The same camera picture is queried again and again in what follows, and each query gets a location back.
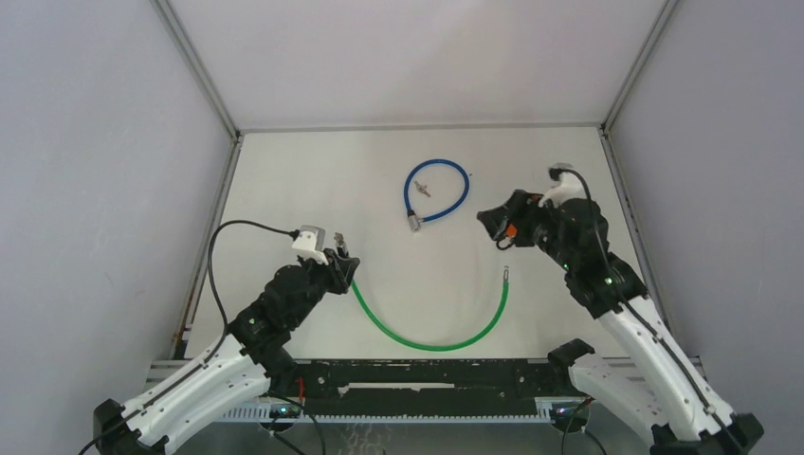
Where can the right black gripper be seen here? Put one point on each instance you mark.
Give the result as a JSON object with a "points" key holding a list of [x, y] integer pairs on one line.
{"points": [[521, 208]]}

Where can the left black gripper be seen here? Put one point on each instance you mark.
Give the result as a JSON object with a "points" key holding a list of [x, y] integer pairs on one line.
{"points": [[339, 270]]}

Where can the green cable lock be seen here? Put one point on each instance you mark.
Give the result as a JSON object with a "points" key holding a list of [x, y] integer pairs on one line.
{"points": [[431, 295]]}

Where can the blue cable lock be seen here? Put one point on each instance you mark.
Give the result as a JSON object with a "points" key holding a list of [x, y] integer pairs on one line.
{"points": [[449, 185]]}

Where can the silver keys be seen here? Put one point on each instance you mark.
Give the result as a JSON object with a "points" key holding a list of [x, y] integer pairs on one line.
{"points": [[421, 188]]}

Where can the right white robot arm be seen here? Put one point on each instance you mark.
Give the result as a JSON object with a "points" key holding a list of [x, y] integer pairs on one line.
{"points": [[677, 412]]}

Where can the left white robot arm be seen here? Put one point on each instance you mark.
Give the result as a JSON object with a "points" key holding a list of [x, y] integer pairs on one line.
{"points": [[248, 361]]}

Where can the orange padlock with keys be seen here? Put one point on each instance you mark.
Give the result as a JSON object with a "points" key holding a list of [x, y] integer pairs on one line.
{"points": [[506, 239]]}

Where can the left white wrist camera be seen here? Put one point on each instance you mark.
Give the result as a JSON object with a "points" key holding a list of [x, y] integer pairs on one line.
{"points": [[309, 244]]}

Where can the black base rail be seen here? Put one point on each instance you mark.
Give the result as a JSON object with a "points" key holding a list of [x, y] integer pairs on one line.
{"points": [[453, 387]]}

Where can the white slotted cable duct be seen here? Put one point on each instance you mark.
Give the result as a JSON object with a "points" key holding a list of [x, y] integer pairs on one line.
{"points": [[537, 412]]}

